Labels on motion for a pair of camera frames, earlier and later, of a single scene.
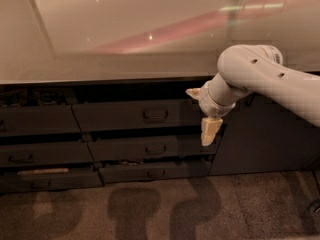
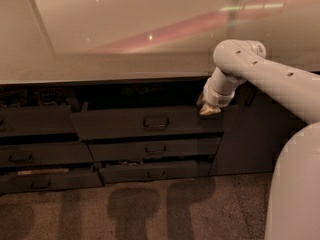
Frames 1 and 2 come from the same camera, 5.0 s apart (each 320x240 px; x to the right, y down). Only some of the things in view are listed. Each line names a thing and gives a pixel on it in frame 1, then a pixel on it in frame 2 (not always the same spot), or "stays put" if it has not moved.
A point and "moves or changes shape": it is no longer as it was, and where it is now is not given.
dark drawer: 139,115 moves or changes shape
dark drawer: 16,184 stays put
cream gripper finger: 209,127 → 208,110
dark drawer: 154,171 stays put
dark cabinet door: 262,135 stays put
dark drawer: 45,153 stays put
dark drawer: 39,119 stays put
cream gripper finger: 194,93 → 201,100
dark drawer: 149,146 stays put
